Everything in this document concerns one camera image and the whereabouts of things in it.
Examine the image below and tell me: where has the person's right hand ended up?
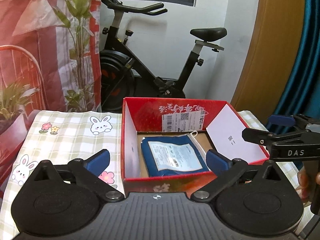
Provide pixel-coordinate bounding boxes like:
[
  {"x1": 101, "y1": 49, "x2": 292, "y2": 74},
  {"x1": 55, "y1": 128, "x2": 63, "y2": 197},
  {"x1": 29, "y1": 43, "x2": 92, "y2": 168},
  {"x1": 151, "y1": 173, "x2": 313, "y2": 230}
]
[{"x1": 298, "y1": 167, "x2": 311, "y2": 204}]

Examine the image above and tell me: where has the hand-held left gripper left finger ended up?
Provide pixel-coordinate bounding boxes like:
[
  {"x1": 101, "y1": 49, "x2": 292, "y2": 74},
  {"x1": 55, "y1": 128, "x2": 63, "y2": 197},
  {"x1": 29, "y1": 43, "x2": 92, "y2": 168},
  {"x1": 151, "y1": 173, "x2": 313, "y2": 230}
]
[{"x1": 32, "y1": 149, "x2": 125, "y2": 202}]

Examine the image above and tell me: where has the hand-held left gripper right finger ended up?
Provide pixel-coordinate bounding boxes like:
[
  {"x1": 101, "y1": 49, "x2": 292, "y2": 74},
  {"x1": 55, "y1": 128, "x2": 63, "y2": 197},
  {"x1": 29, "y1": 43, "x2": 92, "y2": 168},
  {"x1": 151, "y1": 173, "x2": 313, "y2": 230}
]
[{"x1": 191, "y1": 149, "x2": 284, "y2": 202}]

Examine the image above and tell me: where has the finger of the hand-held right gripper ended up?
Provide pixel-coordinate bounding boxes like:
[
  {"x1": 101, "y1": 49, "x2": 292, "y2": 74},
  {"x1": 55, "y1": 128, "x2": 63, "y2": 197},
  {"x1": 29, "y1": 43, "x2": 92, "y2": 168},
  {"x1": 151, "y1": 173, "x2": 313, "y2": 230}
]
[
  {"x1": 266, "y1": 114, "x2": 310, "y2": 128},
  {"x1": 242, "y1": 128, "x2": 307, "y2": 146}
]

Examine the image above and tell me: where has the wooden door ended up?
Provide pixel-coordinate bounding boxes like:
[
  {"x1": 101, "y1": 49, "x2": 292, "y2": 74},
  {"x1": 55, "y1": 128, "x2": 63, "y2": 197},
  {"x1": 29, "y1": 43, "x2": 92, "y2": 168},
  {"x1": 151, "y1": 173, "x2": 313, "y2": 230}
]
[{"x1": 230, "y1": 0, "x2": 310, "y2": 130}]

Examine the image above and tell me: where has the red plant printed backdrop cloth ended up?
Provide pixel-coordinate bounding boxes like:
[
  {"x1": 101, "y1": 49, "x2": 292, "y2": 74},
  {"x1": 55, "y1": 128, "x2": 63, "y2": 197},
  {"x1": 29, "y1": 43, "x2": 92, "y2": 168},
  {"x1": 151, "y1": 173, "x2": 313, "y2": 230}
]
[{"x1": 0, "y1": 0, "x2": 102, "y2": 153}]

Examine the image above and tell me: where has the teal curtain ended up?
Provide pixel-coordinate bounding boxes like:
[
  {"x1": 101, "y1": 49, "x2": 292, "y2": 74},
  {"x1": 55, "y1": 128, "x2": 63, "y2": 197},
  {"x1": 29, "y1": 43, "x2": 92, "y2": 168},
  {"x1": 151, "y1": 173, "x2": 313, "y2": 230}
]
[{"x1": 271, "y1": 0, "x2": 320, "y2": 172}]

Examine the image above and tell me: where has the checked bunny tablecloth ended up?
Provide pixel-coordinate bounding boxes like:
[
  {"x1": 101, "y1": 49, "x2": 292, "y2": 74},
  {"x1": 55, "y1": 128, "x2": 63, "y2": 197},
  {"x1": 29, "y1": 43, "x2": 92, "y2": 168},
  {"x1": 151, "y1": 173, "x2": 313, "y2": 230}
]
[{"x1": 0, "y1": 109, "x2": 305, "y2": 205}]

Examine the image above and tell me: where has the red cardboard box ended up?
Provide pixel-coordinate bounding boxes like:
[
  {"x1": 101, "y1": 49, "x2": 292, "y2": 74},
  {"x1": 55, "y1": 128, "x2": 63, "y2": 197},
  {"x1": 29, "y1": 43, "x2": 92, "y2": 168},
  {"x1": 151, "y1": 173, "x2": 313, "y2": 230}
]
[{"x1": 121, "y1": 97, "x2": 270, "y2": 199}]

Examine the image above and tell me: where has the black exercise bike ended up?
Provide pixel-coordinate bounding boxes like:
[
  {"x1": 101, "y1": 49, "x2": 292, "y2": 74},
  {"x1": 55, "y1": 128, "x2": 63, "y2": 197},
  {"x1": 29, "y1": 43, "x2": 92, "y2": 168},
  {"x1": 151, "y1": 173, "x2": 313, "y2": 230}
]
[{"x1": 100, "y1": 0, "x2": 228, "y2": 113}]

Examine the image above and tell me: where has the blue cloth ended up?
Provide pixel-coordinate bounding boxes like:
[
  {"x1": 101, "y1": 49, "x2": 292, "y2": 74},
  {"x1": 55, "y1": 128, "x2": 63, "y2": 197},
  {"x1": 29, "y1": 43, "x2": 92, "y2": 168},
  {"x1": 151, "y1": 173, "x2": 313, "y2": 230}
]
[{"x1": 140, "y1": 133, "x2": 213, "y2": 178}]

